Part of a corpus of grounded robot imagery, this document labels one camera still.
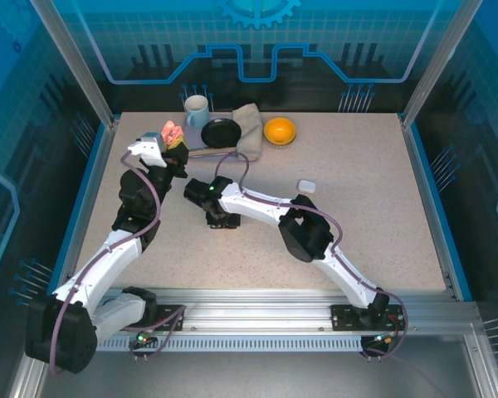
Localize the lavender tray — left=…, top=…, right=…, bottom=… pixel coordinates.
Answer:
left=181, top=111, right=261, bottom=163

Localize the black plate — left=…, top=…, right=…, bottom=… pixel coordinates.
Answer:
left=201, top=117, right=243, bottom=148

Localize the light blue mug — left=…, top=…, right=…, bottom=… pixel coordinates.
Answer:
left=184, top=94, right=212, bottom=129

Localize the beige folded cloth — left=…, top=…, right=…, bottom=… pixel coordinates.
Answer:
left=232, top=102, right=265, bottom=162

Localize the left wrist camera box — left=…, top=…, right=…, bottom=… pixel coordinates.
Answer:
left=127, top=131, right=168, bottom=169

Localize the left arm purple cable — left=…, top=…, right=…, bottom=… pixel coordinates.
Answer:
left=49, top=148, right=187, bottom=376

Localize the orange bowl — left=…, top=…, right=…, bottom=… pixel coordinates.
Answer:
left=263, top=117, right=297, bottom=145

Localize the grey metal front panel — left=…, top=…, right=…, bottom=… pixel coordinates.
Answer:
left=7, top=321, right=498, bottom=398

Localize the pink earbud charging case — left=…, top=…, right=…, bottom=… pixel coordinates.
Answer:
left=160, top=120, right=185, bottom=145

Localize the aluminium front rail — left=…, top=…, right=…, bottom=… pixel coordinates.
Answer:
left=37, top=288, right=481, bottom=335

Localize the cable connector with LED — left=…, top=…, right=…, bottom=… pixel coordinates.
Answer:
left=133, top=327, right=157, bottom=350
left=369, top=331, right=399, bottom=352

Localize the slotted metal cable duct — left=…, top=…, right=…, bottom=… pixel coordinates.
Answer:
left=95, top=336, right=369, bottom=353

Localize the aluminium frame post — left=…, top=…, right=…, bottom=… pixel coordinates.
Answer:
left=28, top=0, right=121, bottom=129
left=400, top=0, right=485, bottom=128

